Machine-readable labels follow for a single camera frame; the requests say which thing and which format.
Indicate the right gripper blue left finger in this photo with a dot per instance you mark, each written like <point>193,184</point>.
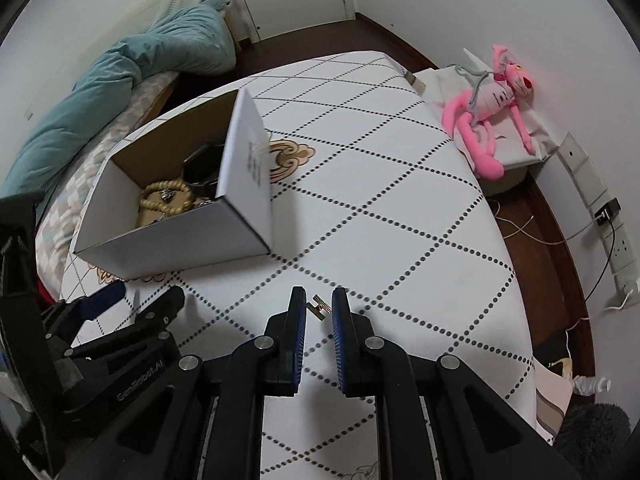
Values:
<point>285,356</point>

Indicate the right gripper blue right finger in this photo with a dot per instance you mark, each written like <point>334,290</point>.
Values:
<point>350,331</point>

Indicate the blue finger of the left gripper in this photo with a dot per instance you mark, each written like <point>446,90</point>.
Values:
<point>156,317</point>
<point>99,302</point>

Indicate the gold H earring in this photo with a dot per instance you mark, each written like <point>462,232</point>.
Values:
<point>318,307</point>

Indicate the white cardboard box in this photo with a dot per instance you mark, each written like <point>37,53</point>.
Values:
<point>190,191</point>

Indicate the checkered bed sheet mattress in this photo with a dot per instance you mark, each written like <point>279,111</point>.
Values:
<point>60,219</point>

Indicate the patterned white tablecloth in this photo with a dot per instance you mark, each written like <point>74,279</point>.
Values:
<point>369,193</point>

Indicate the black smart band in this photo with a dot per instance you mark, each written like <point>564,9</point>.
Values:
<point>200,170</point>

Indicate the pink panther plush toy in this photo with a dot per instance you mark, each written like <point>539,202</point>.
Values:
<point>469,113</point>

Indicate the black charger plug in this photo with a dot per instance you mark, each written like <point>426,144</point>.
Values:
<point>607,213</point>

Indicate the white power strip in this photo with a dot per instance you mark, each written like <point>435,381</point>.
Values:
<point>622,259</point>

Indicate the teal blue duvet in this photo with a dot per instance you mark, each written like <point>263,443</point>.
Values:
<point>194,40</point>

